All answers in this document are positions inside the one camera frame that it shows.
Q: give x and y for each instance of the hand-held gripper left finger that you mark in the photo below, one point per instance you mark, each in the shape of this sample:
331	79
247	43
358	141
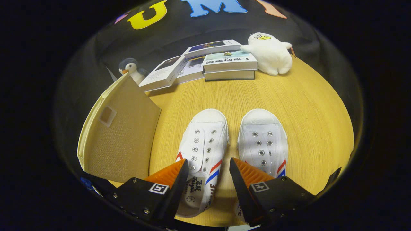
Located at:
176	192

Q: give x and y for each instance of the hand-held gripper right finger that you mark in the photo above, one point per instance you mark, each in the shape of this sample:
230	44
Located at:
240	195

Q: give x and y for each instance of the white canvas shoe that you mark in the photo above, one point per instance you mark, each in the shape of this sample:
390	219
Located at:
202	141
261	138

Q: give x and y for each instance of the beige fabric storage box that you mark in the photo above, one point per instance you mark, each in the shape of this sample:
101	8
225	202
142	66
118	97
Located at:
125	138

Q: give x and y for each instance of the white book with portrait cover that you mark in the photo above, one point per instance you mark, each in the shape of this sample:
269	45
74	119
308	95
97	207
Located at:
162	73

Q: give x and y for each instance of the thick white-edged book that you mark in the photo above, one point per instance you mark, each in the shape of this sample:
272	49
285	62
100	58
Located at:
229	75

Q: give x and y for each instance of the thin white book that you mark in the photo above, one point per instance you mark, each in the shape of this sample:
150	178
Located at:
192	70

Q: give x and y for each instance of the grey penguin plush toy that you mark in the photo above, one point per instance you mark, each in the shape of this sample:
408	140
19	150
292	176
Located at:
132	70

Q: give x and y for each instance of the white duck plush toy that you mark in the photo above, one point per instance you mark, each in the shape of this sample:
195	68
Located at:
271	54

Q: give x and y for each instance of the book with blue night cover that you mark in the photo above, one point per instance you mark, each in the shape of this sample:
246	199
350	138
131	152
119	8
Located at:
212	46

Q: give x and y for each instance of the black backdrop cloth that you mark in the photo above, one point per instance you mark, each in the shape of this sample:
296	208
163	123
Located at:
179	35

